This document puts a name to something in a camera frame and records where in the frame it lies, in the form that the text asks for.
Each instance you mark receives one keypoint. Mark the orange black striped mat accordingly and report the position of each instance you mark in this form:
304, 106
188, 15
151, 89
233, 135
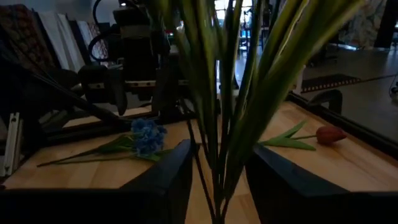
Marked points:
329, 82

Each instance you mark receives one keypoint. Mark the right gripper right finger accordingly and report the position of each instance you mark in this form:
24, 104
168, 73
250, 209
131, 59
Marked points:
273, 180

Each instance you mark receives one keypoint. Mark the brown patterned fabric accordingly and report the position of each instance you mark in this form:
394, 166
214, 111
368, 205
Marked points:
21, 34

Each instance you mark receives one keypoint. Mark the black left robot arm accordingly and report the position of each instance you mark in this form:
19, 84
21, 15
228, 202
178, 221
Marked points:
140, 56

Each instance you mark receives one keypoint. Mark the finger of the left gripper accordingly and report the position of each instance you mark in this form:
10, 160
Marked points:
118, 93

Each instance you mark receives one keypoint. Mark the leaf print curtain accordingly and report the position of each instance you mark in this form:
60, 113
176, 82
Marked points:
363, 21

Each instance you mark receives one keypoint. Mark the white boards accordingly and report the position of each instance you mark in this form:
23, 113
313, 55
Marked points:
62, 40

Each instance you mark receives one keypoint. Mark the blue artificial flower bunch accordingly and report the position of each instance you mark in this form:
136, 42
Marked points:
147, 138
273, 77

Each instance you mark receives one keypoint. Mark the white appliance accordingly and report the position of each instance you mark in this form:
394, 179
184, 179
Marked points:
299, 82

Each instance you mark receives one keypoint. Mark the white bracket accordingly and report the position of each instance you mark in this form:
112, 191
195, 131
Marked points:
14, 140

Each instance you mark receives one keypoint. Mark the red artificial tulip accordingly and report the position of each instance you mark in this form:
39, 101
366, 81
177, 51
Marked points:
329, 134

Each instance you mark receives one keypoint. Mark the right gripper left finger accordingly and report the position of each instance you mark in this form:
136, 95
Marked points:
177, 174

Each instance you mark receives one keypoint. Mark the black table clamp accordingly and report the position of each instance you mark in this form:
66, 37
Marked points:
329, 96

